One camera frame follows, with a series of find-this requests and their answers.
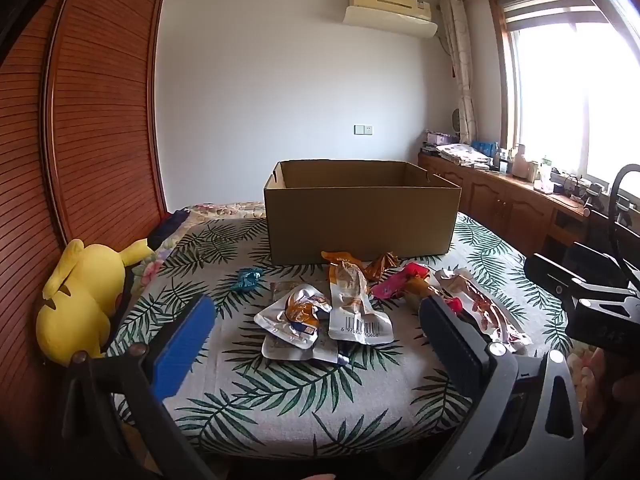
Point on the orange brown snack wrapper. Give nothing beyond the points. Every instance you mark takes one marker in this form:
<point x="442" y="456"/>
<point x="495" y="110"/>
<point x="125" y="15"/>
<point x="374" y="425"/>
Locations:
<point x="382" y="266"/>

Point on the pink box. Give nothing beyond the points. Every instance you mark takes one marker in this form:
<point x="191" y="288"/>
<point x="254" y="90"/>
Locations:
<point x="441" y="137"/>

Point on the plain silver snack packet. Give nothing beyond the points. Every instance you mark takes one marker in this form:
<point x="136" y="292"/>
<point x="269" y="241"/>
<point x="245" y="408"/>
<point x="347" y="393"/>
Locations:
<point x="295" y="352"/>

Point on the silver snack packet orange print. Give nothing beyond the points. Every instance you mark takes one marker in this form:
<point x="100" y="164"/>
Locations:
<point x="295" y="312"/>

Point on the white orange snack packet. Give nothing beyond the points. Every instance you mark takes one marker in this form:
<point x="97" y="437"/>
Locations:
<point x="352" y="310"/>

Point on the blue packets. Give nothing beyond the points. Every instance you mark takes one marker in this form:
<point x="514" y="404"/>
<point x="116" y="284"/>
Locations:
<point x="484" y="148"/>

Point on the small round fan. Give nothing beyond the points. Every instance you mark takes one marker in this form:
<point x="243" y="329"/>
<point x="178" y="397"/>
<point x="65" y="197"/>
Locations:
<point x="456" y="120"/>

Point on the white wall switch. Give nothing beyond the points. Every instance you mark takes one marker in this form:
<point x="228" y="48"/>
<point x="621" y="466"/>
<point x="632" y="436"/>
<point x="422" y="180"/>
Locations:
<point x="363" y="129"/>

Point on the wooden slatted wardrobe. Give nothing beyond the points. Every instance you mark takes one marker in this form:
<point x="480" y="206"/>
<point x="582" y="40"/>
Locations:
<point x="75" y="135"/>

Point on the pink kettle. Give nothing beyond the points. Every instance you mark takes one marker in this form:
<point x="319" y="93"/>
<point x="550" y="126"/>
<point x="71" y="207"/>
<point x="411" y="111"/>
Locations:
<point x="521" y="162"/>

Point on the pink snack packet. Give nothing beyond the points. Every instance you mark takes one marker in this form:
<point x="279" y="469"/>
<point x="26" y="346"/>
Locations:
<point x="397" y="282"/>

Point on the dark cloth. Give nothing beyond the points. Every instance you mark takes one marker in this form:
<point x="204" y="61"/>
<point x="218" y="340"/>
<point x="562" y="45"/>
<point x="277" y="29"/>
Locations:
<point x="170" y="227"/>

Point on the white wall air conditioner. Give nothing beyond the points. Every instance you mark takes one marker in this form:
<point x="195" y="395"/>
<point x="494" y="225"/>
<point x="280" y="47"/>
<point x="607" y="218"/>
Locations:
<point x="387" y="10"/>

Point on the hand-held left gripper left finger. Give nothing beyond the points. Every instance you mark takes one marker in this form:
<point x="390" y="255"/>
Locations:
<point x="185" y="340"/>

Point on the green leaf print blanket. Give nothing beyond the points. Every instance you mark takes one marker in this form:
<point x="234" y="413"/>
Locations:
<point x="300" y="400"/>

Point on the wooden side cabinet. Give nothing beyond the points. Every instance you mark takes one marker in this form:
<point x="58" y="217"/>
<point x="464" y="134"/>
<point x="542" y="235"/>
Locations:
<point x="495" y="205"/>

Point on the wooden framed window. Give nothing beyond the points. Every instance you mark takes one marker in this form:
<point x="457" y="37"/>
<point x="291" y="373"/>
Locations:
<point x="565" y="85"/>

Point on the yellow plush toy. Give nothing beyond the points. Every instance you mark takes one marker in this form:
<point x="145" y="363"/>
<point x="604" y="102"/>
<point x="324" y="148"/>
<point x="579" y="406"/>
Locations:
<point x="82" y="300"/>

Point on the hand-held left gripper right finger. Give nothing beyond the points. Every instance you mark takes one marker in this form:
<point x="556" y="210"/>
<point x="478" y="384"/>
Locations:
<point x="442" y="332"/>

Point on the folded floral cloth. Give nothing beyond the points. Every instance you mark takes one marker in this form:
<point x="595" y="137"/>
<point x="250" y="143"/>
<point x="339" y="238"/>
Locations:
<point x="462" y="153"/>

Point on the small red snack packet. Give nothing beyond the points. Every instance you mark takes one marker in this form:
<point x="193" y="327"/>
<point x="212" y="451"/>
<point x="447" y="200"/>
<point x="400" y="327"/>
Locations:
<point x="453" y="305"/>

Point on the blue candy wrapper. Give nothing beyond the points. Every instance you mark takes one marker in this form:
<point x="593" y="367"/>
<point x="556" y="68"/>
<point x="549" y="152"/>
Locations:
<point x="248" y="279"/>

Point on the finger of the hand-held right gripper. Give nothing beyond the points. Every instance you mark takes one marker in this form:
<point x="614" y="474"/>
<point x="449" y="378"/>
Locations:
<point x="545" y="270"/>
<point x="580" y="302"/>

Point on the person's right hand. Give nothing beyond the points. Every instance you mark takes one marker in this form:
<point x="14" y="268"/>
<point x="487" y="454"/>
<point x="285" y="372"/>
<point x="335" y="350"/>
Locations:
<point x="600" y="390"/>

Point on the white red snack packet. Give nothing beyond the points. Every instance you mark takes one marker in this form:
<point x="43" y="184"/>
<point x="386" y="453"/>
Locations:
<point x="482" y="310"/>

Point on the brown cardboard box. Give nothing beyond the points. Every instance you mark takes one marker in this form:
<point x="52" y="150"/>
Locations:
<point x="360" y="222"/>

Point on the patterned beige curtain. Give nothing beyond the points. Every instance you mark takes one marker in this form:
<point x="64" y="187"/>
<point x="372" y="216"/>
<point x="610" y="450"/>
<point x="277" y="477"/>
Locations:
<point x="462" y="70"/>

